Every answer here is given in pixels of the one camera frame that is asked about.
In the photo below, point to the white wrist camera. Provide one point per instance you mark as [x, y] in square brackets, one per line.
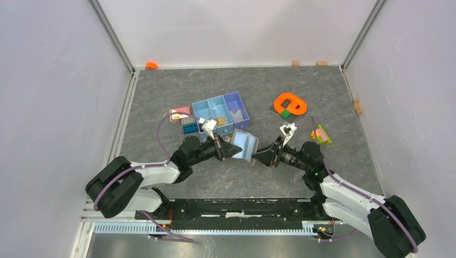
[207, 126]
[288, 131]

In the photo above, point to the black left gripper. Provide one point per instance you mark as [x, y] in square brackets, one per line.
[223, 149]

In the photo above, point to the gold card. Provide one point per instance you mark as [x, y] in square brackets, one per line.
[221, 121]

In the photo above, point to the orange plastic ring toy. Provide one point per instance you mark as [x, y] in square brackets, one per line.
[290, 103]

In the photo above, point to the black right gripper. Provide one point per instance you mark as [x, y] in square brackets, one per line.
[266, 156]

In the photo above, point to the blue building block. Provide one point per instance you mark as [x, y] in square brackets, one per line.
[190, 128]

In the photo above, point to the light blue left drawer box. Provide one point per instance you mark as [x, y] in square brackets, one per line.
[202, 109]

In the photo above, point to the green block on black plate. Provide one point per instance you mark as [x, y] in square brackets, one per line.
[286, 115]

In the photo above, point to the light blue drawer box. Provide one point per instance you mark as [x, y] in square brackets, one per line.
[218, 109]
[202, 109]

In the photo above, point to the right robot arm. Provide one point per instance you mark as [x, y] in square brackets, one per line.
[388, 221]

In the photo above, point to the light blue middle drawer box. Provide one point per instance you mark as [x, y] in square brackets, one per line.
[218, 109]

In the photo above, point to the clear plastic block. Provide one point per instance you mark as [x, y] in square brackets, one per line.
[187, 121]

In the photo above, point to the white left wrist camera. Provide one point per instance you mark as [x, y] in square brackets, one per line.
[207, 126]

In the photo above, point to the wooden arch piece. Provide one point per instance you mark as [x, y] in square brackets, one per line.
[357, 107]

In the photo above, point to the pink card box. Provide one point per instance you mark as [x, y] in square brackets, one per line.
[176, 114]

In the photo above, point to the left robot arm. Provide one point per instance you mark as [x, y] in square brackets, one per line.
[124, 185]

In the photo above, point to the colourful building block stack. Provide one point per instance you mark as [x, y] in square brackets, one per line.
[320, 136]

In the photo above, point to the purple plastic drawer box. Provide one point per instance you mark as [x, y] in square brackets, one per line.
[234, 102]

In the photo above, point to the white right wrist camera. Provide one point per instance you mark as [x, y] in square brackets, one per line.
[288, 131]

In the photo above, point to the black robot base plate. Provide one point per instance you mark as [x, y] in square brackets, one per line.
[240, 213]

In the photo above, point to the orange cap at wall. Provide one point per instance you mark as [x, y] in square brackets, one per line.
[151, 66]

